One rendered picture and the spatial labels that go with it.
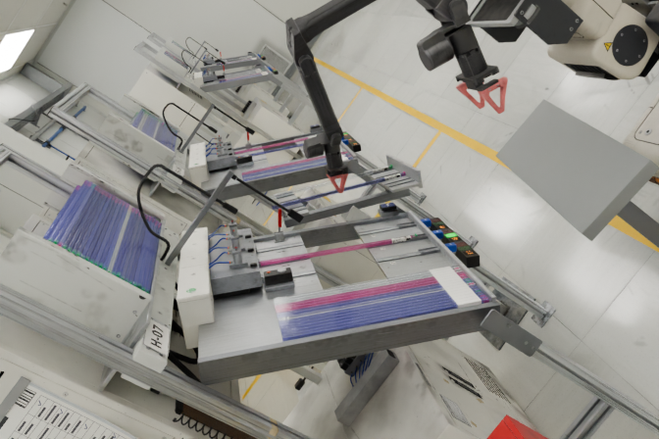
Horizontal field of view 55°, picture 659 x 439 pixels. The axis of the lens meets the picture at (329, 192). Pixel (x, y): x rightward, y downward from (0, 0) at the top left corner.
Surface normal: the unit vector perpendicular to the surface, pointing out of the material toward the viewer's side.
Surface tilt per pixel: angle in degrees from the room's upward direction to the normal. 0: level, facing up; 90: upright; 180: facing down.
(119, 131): 90
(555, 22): 90
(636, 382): 0
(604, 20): 90
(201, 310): 90
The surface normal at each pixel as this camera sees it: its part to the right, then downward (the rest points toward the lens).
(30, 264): 0.19, 0.29
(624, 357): -0.79, -0.52
